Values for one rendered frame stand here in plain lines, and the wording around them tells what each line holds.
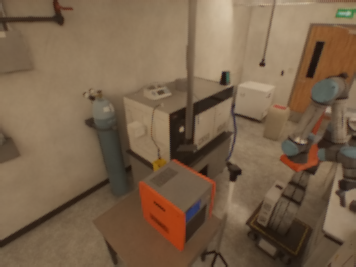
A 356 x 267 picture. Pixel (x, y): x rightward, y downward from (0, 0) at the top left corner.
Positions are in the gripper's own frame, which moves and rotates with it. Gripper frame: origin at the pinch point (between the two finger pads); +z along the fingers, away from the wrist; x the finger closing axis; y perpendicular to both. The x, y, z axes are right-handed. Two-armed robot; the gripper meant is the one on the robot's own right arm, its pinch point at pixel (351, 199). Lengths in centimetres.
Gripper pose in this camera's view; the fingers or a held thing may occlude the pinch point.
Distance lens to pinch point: 150.5
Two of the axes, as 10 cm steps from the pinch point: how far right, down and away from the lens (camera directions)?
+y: -1.8, -1.1, 9.8
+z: 2.1, 9.7, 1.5
